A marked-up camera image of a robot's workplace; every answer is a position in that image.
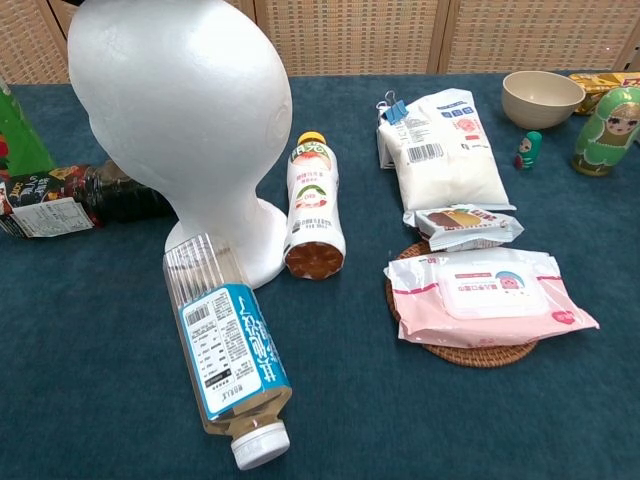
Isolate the peach tea bottle yellow cap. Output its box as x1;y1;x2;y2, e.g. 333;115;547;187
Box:
282;130;347;281

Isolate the blue binder clip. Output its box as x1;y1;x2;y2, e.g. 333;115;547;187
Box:
376;90;411;126

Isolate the clear bottle with blue label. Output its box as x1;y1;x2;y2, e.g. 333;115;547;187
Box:
162;232;293;472

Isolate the small snack cake packet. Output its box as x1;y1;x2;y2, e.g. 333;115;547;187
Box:
415;205;526;253

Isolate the white powder bag with barcode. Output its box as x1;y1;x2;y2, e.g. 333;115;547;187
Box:
375;87;518;214

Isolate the pink wet wipes pack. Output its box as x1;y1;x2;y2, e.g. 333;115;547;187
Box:
383;246;601;349

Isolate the white foam mannequin head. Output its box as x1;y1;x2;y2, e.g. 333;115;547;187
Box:
67;0;294;291

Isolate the round woven rattan coaster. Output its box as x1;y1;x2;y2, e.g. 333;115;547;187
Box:
384;240;542;370

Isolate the small teal nesting doll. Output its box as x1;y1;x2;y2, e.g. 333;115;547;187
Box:
513;130;544;171

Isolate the woven rattan folding screen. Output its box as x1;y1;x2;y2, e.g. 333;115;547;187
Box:
0;0;640;85

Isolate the beige ceramic bowl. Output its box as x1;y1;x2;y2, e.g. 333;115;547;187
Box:
501;70;587;131

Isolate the large green nesting doll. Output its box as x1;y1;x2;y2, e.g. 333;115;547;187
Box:
571;85;640;178

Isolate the gold snack package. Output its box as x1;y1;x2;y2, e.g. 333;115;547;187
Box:
568;71;640;117

